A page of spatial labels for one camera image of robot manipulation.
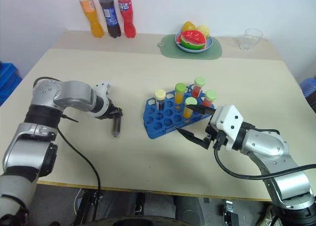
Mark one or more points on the orange-yellow toy fruit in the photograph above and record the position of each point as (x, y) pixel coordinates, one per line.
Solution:
(188, 26)

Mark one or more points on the orange soda bottle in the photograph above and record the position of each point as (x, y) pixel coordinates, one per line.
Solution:
(95, 23)

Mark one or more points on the dark liquid test tube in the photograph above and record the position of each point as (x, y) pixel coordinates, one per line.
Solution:
(116, 127)

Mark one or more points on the black metal bracket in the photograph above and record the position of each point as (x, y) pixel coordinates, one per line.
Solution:
(229, 212)

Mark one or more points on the light blue plate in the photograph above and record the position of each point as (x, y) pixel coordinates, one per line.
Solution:
(187, 50)

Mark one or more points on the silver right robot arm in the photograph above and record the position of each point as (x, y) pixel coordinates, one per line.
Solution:
(269, 144)

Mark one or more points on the dark grey rounded shape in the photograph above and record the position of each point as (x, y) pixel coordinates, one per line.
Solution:
(187, 210)

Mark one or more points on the toy watermelon slice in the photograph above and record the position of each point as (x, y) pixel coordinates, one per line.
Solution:
(192, 39)

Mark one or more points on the blue plastic crate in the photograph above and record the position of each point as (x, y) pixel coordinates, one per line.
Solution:
(8, 78)

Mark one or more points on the red soda bottle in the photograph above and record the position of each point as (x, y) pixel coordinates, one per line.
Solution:
(128, 18)

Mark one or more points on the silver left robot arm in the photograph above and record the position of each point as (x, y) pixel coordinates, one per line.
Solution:
(71, 94)

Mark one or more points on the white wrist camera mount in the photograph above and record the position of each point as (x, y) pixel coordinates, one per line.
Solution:
(227, 121)
(102, 86)

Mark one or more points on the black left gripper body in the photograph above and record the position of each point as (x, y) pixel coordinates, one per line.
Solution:
(108, 114)

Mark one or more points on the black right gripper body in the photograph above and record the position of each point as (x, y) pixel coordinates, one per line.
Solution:
(217, 138)

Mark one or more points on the blue test tube rack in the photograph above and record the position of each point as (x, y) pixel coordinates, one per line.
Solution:
(158, 126)

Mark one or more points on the green-capped red test tube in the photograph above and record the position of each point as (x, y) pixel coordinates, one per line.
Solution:
(209, 99)
(198, 86)

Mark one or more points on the black metal frame strut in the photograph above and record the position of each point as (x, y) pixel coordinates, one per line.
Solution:
(84, 207)

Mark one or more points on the blue stacked stools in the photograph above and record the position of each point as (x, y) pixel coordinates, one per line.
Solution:
(309, 86)

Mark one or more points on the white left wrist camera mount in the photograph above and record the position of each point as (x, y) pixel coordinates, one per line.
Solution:
(102, 86)

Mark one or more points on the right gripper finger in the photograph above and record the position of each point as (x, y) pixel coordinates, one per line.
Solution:
(201, 110)
(192, 136)

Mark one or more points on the yellow-capped dark test tube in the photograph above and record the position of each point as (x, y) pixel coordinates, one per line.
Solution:
(160, 97)

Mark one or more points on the green cutting mat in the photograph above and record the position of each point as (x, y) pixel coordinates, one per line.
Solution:
(170, 49)

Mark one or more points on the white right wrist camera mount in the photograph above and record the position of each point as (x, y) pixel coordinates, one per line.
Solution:
(227, 121)

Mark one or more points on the green-capped orange test tube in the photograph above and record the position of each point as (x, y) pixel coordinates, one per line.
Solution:
(188, 113)
(179, 92)

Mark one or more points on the dark cola bottle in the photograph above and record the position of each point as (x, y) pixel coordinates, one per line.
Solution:
(111, 18)

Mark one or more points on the clear plastic cup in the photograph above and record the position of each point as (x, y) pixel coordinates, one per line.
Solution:
(249, 39)

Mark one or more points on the yellow toy lemon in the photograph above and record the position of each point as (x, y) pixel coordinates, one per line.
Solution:
(203, 30)

